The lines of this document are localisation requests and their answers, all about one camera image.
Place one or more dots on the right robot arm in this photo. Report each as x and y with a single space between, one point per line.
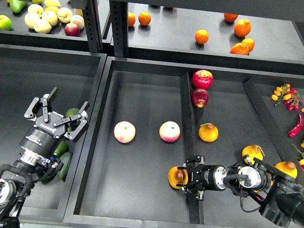
280 198

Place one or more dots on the pink apple left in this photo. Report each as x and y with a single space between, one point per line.
124 131

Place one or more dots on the cherry tomato bunch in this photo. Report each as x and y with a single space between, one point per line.
287 95

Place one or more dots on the black shelf post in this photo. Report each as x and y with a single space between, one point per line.
92 27
119 21

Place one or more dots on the large orange on shelf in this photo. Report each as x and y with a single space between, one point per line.
242 28

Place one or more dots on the orange on shelf centre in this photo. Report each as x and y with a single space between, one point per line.
201 36

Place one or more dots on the bright red apple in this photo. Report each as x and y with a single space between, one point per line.
202 79

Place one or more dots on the black shelf post right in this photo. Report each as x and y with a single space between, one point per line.
119 21

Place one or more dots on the pale yellow apple right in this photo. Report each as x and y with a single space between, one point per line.
64 14

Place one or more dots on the pale yellow pear front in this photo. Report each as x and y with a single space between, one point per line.
42 26

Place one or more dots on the pale yellow pear middle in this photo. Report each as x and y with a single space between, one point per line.
50 17

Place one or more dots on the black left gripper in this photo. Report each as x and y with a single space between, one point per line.
49 129

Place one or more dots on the orange top right shelf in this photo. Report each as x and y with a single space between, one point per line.
230 18

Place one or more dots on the red chili pepper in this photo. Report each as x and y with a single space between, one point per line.
294 132

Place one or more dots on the black shelf post left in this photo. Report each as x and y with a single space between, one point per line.
92 27

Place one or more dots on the green pepper on shelf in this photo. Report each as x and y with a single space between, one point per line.
17 5

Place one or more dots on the green avocado top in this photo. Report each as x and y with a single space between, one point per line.
71 112

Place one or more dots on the pale yellow pear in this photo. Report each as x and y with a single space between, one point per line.
50 17
42 26
30 20

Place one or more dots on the orange front right shelf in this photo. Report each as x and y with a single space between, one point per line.
240 49

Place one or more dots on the green apple on shelf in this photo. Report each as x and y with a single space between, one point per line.
5 23

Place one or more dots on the yellow pear near divider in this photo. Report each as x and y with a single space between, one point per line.
208 132

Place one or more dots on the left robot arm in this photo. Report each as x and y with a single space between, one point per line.
39 159

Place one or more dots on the pink apple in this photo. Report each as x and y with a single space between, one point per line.
169 131
124 131

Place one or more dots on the black tray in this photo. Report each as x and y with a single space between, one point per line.
28 72
125 185

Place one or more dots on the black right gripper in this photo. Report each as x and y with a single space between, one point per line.
203 177

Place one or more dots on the yellow pear with brown stem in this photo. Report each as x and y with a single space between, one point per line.
176 176

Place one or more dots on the yellow pear upper right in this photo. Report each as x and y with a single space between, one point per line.
251 152

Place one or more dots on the black left tray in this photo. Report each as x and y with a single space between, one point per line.
28 72

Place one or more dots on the pink peach on shelf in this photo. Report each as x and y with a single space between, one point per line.
78 20

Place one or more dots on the orange shelf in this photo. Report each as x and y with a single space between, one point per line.
131 19
144 18
240 49
230 18

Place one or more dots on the orange shelf leftmost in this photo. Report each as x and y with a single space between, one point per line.
131 19

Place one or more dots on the dark red apple on shelf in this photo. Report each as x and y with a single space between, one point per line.
72 29

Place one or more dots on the pink apple right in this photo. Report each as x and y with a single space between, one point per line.
169 131

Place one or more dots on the black middle tray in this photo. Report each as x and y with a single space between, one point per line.
125 185

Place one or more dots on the yellow pear far right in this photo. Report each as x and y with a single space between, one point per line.
288 168

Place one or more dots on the pale yellow pear left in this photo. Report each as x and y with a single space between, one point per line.
30 20

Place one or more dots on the orange behind front orange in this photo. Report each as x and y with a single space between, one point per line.
250 43

